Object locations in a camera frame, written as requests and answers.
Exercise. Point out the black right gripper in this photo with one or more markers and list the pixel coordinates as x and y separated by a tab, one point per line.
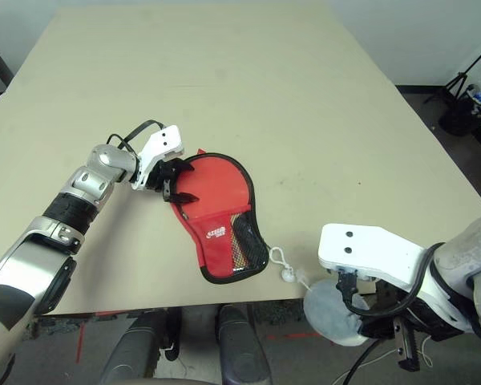
425	317

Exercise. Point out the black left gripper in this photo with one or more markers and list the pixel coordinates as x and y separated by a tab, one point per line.
163	176

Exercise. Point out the red black paddle case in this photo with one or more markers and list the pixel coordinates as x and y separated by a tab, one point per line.
212	248

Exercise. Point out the white fluffy pom-pom zipper pull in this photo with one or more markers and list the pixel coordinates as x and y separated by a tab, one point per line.
324	313

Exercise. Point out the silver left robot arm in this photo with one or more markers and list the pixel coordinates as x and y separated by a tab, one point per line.
92	176

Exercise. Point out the grey right robot leg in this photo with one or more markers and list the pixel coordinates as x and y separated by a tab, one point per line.
244	349

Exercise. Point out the grey robot leg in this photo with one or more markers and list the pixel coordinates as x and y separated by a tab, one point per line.
244	349
136	349

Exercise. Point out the grey left robot leg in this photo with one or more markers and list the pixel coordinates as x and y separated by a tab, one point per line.
136	349

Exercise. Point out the black trash bin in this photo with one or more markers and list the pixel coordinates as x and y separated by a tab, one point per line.
457	116

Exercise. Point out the black tripod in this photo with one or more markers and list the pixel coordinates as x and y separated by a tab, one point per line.
461	76

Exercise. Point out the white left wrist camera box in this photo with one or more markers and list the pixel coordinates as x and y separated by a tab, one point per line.
160	144

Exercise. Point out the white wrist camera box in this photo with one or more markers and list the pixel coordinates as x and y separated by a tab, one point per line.
369	252
160	144

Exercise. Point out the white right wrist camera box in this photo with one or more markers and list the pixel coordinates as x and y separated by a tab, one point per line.
369	252

